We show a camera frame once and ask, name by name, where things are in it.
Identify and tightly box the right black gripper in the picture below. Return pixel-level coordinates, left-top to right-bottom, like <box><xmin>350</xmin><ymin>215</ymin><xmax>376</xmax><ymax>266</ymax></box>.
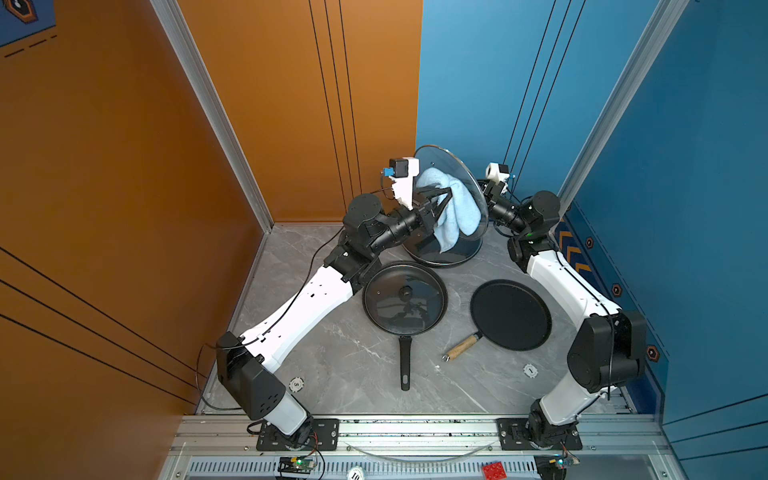
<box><xmin>453</xmin><ymin>183</ymin><xmax>532</xmax><ymax>240</ymax></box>

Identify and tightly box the light blue microfibre cloth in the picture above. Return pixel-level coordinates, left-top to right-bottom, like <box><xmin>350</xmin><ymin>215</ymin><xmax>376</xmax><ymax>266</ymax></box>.
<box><xmin>416</xmin><ymin>167</ymin><xmax>482</xmax><ymax>253</ymax></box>

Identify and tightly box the glass lid of pan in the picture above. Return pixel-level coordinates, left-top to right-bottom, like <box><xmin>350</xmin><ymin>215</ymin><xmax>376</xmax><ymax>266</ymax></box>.
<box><xmin>414</xmin><ymin>145</ymin><xmax>489</xmax><ymax>241</ymax></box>

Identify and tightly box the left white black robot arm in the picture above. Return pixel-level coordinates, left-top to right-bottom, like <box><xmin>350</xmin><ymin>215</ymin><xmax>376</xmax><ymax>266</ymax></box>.
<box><xmin>214</xmin><ymin>187</ymin><xmax>453</xmax><ymax>445</ymax></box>

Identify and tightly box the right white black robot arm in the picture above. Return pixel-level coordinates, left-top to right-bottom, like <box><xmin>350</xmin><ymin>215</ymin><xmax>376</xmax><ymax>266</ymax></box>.
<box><xmin>483</xmin><ymin>180</ymin><xmax>647</xmax><ymax>449</ymax></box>

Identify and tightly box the glass lid on frying pan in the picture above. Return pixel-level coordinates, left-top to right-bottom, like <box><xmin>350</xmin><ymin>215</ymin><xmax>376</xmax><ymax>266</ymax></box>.
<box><xmin>368</xmin><ymin>267</ymin><xmax>446</xmax><ymax>332</ymax></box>

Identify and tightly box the right white round marker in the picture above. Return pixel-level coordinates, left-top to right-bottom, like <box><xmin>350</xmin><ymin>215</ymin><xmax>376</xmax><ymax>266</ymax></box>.
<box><xmin>523</xmin><ymin>364</ymin><xmax>538</xmax><ymax>379</ymax></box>

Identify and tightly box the white round marker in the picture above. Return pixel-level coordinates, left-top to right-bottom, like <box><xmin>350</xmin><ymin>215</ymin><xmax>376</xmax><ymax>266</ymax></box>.
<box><xmin>523</xmin><ymin>364</ymin><xmax>538</xmax><ymax>379</ymax></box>
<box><xmin>288</xmin><ymin>377</ymin><xmax>305</xmax><ymax>393</ymax></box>

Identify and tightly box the left white round marker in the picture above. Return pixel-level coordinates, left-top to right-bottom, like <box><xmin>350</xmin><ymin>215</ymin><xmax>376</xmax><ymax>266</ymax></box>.
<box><xmin>288</xmin><ymin>377</ymin><xmax>305</xmax><ymax>393</ymax></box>

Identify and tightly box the red perforated block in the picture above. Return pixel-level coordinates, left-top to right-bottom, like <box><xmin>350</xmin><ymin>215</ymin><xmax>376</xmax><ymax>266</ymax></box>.
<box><xmin>481</xmin><ymin>462</ymin><xmax>507</xmax><ymax>480</ymax></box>

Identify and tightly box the small green circuit board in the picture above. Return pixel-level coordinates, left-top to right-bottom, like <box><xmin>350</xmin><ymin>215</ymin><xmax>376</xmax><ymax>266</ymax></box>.
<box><xmin>276</xmin><ymin>457</ymin><xmax>319</xmax><ymax>479</ymax></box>

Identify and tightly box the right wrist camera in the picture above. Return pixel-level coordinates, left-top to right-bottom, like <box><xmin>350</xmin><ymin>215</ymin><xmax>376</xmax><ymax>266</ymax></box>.
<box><xmin>485</xmin><ymin>163</ymin><xmax>510</xmax><ymax>183</ymax></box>

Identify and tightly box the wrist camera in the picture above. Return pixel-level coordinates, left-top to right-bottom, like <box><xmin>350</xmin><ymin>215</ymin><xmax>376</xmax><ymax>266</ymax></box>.
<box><xmin>380</xmin><ymin>157</ymin><xmax>420</xmax><ymax>210</ymax></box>
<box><xmin>485</xmin><ymin>163</ymin><xmax>510</xmax><ymax>183</ymax></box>

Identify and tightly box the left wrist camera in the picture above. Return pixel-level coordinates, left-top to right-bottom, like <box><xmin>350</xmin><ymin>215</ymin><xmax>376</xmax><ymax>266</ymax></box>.
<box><xmin>380</xmin><ymin>157</ymin><xmax>420</xmax><ymax>210</ymax></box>

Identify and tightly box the black frying pan long handle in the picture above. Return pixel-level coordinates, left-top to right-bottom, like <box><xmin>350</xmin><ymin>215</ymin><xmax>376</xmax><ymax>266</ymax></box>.
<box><xmin>363</xmin><ymin>261</ymin><xmax>450</xmax><ymax>392</ymax></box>

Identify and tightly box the flat black pan wooden handle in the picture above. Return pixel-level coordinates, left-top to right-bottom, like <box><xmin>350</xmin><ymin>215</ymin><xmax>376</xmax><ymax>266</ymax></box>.
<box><xmin>442</xmin><ymin>279</ymin><xmax>552</xmax><ymax>362</ymax></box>

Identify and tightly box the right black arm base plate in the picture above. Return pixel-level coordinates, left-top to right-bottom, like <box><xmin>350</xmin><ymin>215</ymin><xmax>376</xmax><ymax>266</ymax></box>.
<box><xmin>496</xmin><ymin>417</ymin><xmax>583</xmax><ymax>451</ymax></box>

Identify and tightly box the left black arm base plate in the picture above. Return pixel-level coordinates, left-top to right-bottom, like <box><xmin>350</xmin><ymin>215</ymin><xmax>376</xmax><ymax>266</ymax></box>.
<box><xmin>256</xmin><ymin>417</ymin><xmax>340</xmax><ymax>452</ymax></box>

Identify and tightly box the right circuit board with wires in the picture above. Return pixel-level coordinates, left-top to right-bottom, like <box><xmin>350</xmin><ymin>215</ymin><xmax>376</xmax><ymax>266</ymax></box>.
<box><xmin>549</xmin><ymin>450</ymin><xmax>580</xmax><ymax>470</ymax></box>

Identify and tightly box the aluminium front rail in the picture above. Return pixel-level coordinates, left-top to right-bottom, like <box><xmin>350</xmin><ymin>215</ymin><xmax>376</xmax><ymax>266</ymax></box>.
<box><xmin>169</xmin><ymin>414</ymin><xmax>672</xmax><ymax>457</ymax></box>

